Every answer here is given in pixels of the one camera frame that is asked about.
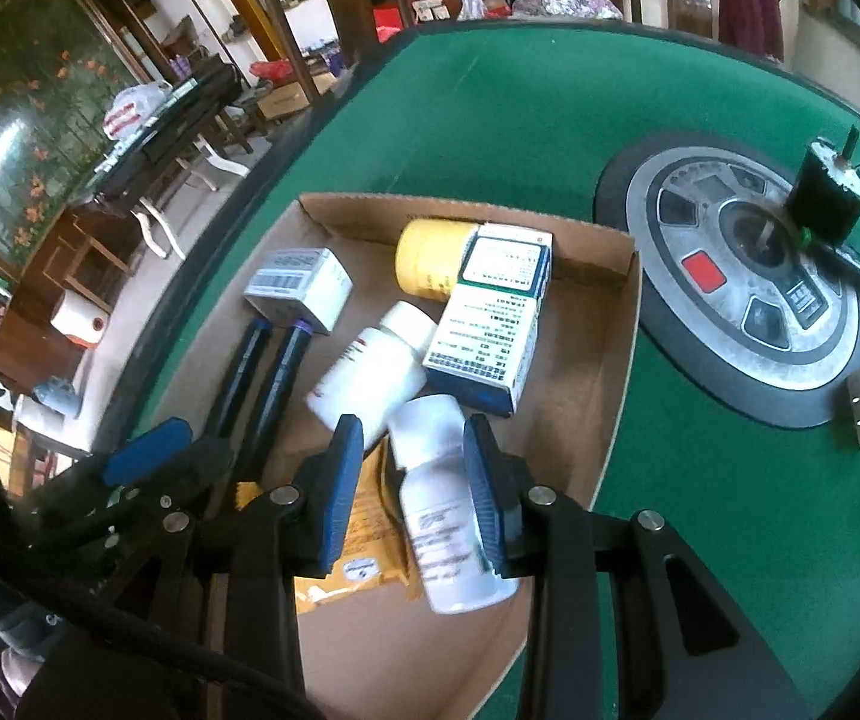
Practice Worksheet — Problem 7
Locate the red and white plastic bag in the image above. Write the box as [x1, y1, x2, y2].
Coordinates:
[103, 82, 172, 140]

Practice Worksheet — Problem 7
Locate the brown cardboard carton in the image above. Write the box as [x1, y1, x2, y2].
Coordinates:
[257, 79, 311, 121]

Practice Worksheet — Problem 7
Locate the small white barcode box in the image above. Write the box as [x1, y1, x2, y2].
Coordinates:
[244, 247, 353, 336]

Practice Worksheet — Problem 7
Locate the black cylindrical motor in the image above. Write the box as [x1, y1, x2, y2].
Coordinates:
[784, 126, 860, 245]

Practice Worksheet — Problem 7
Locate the blue and white medicine box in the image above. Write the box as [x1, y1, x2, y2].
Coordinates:
[422, 223, 555, 417]

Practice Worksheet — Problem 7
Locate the round grey table control panel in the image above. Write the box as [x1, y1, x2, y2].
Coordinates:
[593, 133, 860, 428]

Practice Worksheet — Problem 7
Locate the red cloth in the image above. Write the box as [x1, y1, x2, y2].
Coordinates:
[373, 6, 412, 42]

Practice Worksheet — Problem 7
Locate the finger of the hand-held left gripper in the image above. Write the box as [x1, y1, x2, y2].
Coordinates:
[40, 435, 236, 541]
[101, 418, 195, 490]

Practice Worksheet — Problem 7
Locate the brown cardboard box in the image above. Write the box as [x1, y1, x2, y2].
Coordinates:
[125, 193, 641, 720]

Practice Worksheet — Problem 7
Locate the dark wooden armchair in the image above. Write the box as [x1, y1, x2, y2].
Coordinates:
[238, 0, 416, 91]

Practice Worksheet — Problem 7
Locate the white pill bottle grey label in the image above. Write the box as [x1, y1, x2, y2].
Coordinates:
[386, 394, 521, 616]

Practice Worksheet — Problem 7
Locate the white pill bottle red label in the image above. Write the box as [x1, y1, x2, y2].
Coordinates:
[305, 300, 440, 451]

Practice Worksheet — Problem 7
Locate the wooden sideboard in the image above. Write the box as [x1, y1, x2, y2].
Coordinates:
[0, 225, 71, 391]

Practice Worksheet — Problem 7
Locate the black folding table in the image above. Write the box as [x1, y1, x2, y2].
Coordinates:
[88, 60, 254, 260]

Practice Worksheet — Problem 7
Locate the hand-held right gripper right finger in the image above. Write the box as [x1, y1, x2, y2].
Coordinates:
[462, 412, 813, 720]

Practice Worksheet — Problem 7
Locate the floral wall painting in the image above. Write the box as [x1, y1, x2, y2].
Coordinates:
[0, 0, 146, 271]

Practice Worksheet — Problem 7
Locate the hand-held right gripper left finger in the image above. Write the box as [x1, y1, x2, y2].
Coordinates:
[122, 414, 365, 720]

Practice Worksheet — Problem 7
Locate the yellow snack packet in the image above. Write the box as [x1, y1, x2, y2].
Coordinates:
[230, 435, 412, 616]

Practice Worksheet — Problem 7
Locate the blue cloth bundle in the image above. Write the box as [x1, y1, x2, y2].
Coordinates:
[32, 379, 82, 417]

